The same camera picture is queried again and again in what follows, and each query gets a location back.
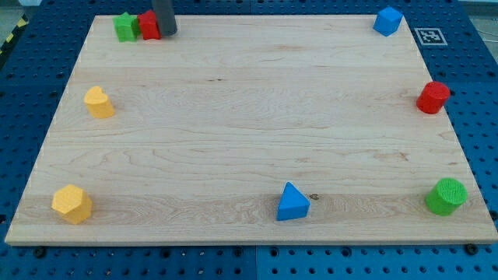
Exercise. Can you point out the wooden board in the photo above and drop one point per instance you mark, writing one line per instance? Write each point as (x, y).
(211, 123)

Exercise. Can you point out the blue triangle block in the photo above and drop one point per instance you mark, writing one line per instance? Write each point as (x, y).
(293, 204)

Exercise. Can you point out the red star block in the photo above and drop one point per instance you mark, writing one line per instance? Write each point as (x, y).
(148, 25)

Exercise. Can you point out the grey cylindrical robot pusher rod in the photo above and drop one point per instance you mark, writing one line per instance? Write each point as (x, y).
(165, 16)

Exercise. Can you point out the yellow heart block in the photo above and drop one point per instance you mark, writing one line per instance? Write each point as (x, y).
(98, 103)

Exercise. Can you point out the green star block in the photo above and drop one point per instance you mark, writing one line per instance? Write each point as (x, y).
(126, 27)

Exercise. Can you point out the blue cube block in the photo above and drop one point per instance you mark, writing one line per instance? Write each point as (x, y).
(387, 21)

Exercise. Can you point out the yellow hexagon block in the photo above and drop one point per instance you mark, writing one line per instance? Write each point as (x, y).
(72, 204)

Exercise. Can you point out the red cylinder block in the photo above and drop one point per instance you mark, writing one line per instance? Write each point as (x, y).
(433, 97)

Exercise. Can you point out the green cylinder block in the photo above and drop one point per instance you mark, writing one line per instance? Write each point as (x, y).
(446, 196)

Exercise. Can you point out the white fiducial marker tag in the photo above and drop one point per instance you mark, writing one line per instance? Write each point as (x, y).
(430, 36)

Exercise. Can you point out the black bolt left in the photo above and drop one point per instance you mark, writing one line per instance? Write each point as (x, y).
(39, 252)

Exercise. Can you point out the black bolt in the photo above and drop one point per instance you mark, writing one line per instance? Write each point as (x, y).
(471, 249)
(39, 252)

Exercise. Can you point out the black bolt right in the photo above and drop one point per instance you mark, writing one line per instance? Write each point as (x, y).
(471, 249)

